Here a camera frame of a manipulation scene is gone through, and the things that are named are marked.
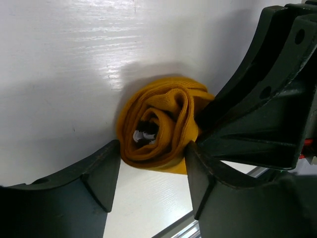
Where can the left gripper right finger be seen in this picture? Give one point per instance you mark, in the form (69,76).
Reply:
(294,200)

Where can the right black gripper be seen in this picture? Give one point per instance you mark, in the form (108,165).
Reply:
(262,115)

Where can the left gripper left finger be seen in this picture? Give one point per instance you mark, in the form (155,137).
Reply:
(71,203)

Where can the mustard yellow sock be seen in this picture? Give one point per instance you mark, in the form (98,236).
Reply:
(158,122)

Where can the aluminium rail frame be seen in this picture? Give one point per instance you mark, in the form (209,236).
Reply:
(173,225)

